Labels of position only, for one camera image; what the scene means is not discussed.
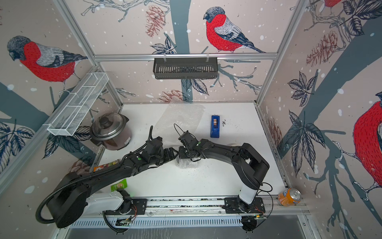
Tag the black hanging wire basket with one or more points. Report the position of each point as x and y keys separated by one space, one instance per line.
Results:
x=185 y=68

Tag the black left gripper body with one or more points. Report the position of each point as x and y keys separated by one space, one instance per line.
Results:
x=162 y=158

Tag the blue tape dispenser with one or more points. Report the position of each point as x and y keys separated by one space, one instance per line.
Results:
x=215 y=126

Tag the bubble wrap sheet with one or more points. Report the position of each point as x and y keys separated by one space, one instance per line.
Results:
x=179 y=116
x=187 y=163

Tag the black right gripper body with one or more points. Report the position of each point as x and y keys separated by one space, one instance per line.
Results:
x=184 y=152

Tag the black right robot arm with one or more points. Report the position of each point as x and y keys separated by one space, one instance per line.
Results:
x=248 y=163

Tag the small circuit board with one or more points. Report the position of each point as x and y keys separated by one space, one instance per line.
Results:
x=123 y=222

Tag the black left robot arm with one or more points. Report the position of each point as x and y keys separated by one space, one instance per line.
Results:
x=67 y=202

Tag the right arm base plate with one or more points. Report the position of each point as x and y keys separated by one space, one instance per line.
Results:
x=234 y=205

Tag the white mesh wall shelf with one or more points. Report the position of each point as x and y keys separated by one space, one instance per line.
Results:
x=81 y=100

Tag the steel rice cooker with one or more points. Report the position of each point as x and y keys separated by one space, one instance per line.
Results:
x=111 y=131

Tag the green snack packet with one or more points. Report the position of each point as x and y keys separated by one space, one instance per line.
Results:
x=119 y=185

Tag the orange soda can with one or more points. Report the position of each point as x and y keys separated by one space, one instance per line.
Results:
x=289 y=197

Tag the red snack packet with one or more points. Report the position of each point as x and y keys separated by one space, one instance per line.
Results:
x=100 y=167

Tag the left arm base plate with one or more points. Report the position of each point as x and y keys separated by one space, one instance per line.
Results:
x=130 y=207

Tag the aluminium mounting rail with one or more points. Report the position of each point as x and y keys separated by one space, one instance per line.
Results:
x=185 y=206

